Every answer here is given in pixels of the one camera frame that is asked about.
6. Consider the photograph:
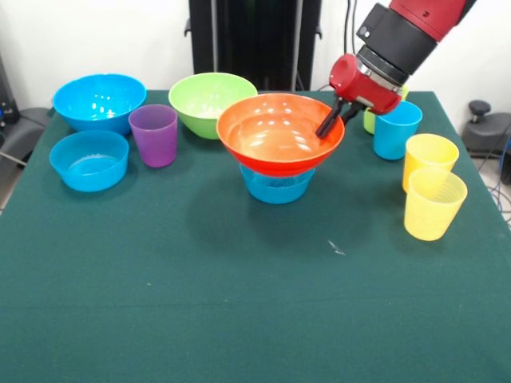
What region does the black stand base with knob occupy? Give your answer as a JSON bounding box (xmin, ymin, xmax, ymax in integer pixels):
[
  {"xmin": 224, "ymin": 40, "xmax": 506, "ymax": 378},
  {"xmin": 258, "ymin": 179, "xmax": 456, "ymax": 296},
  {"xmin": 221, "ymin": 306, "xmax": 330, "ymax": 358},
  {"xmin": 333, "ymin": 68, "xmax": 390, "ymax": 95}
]
[{"xmin": 462, "ymin": 99, "xmax": 511, "ymax": 160}]

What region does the large blue bowl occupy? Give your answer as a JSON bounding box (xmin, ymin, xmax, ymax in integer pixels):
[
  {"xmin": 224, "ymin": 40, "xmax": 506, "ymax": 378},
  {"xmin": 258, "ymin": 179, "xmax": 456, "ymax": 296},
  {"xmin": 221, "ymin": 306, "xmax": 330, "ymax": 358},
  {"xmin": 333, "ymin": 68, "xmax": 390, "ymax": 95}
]
[{"xmin": 52, "ymin": 73, "xmax": 148, "ymax": 136}]

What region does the black wall cable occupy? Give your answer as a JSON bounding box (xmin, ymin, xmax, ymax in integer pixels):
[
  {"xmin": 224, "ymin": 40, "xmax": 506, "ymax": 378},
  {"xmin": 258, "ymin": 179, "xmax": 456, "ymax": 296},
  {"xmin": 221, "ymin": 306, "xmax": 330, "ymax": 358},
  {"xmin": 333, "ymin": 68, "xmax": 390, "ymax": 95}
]
[{"xmin": 343, "ymin": 0, "xmax": 360, "ymax": 55}]

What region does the purple cup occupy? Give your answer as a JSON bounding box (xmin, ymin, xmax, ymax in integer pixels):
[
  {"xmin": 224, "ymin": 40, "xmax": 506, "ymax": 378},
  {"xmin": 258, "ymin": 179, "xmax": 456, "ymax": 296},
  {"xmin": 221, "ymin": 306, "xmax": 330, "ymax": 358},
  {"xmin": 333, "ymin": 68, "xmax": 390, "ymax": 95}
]
[{"xmin": 128, "ymin": 104, "xmax": 179, "ymax": 168}]

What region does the dark green tablecloth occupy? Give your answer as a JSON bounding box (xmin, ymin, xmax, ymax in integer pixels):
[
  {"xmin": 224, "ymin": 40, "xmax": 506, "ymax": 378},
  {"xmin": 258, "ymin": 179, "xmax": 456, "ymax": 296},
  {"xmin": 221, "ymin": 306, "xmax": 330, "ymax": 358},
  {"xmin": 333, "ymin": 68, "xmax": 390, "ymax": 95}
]
[{"xmin": 0, "ymin": 89, "xmax": 511, "ymax": 383}]

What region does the green bowl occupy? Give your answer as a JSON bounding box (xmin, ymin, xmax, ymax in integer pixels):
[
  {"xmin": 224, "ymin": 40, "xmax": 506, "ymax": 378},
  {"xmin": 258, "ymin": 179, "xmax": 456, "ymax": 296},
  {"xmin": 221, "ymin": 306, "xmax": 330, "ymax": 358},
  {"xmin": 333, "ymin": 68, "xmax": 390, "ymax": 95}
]
[{"xmin": 168, "ymin": 72, "xmax": 259, "ymax": 140}]

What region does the green cup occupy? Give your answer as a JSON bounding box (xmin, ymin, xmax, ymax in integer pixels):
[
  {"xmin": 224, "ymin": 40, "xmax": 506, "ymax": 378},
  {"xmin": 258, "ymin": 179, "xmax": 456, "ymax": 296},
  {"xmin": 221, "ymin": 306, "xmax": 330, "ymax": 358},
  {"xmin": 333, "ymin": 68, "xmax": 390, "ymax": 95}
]
[{"xmin": 362, "ymin": 85, "xmax": 410, "ymax": 136}]

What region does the black device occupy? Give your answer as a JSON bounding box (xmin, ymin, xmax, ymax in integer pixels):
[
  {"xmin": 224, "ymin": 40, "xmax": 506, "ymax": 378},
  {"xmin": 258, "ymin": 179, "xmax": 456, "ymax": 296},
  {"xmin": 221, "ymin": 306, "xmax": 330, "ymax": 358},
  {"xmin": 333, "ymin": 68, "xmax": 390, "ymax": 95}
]
[{"xmin": 0, "ymin": 55, "xmax": 20, "ymax": 125}]

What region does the blue cup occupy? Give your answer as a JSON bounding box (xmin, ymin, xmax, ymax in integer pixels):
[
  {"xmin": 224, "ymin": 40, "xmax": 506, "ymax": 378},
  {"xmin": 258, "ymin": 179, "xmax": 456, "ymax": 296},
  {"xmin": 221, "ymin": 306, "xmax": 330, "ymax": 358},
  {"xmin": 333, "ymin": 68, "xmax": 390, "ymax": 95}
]
[{"xmin": 373, "ymin": 100, "xmax": 423, "ymax": 161}]

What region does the small blue bowl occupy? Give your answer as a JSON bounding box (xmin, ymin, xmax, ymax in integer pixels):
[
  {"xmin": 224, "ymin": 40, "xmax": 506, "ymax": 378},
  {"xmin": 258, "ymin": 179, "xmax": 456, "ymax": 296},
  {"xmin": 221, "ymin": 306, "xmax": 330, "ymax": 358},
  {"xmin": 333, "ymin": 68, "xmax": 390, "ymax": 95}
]
[
  {"xmin": 48, "ymin": 129, "xmax": 130, "ymax": 193},
  {"xmin": 238, "ymin": 162, "xmax": 316, "ymax": 205}
]

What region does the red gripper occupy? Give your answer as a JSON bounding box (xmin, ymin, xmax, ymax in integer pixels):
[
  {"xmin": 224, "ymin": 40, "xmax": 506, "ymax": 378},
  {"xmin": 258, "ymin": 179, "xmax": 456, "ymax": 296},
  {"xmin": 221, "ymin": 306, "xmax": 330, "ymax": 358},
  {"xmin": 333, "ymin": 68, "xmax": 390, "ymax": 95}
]
[{"xmin": 315, "ymin": 53, "xmax": 403, "ymax": 140}]

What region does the yellow cup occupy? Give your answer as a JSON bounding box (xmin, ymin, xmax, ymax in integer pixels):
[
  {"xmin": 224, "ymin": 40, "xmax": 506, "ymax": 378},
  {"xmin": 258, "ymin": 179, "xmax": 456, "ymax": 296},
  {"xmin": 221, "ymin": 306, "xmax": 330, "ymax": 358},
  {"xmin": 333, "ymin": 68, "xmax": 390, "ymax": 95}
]
[
  {"xmin": 403, "ymin": 168, "xmax": 469, "ymax": 243},
  {"xmin": 402, "ymin": 133, "xmax": 461, "ymax": 193}
]

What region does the orange bowl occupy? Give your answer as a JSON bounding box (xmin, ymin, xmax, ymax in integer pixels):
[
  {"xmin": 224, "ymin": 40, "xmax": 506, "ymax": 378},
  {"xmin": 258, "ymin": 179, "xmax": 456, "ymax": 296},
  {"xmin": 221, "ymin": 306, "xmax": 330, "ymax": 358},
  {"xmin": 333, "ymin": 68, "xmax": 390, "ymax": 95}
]
[{"xmin": 216, "ymin": 93, "xmax": 346, "ymax": 177}]

